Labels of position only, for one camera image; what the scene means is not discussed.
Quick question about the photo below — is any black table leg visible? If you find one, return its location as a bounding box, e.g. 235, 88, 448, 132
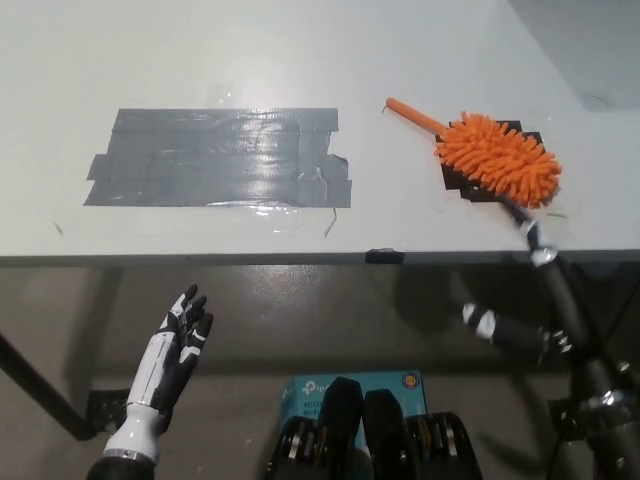
0, 329, 99, 441

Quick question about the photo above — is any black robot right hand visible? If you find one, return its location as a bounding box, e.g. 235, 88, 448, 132
460, 202, 640, 417

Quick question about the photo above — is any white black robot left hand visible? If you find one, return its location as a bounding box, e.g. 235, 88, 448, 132
103, 284, 214, 461

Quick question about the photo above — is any teal router box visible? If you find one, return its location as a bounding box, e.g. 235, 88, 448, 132
279, 370, 429, 422

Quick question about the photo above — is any gray duct tape patch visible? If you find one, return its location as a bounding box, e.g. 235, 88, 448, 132
82, 105, 354, 209

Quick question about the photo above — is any orange microfiber duster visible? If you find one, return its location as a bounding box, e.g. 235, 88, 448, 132
387, 97, 564, 211

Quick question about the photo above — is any black tape patch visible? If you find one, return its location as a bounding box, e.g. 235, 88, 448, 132
439, 117, 549, 202

